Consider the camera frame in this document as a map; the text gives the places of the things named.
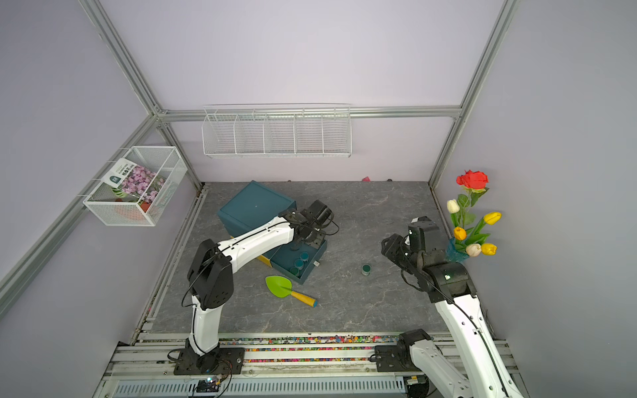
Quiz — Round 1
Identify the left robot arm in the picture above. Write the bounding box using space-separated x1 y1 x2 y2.
168 200 333 376

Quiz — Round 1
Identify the colourful pebble tray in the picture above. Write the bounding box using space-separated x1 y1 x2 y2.
220 333 398 364

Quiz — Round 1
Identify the long white wire basket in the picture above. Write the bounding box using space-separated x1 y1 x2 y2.
201 103 353 159

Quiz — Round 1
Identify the purple flower seed packet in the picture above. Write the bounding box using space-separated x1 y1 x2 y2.
101 158 165 204

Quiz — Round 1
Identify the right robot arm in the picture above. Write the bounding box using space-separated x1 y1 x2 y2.
369 217 522 397

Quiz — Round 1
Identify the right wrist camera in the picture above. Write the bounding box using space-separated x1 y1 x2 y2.
411 217 434 226

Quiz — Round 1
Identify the teal bottom drawer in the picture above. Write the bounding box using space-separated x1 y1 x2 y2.
267 240 328 285

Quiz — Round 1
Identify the green toy shovel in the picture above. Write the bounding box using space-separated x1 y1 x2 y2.
265 275 318 308

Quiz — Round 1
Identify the glass vase with flowers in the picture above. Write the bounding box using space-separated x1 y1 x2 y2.
446 170 503 263

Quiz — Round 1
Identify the teal drawer cabinet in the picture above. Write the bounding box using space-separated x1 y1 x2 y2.
217 181 297 236

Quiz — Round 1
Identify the yellow bottom drawer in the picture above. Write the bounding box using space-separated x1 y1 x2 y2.
258 255 272 267

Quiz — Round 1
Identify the small white wire basket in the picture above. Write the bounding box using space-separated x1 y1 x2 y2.
83 146 187 227

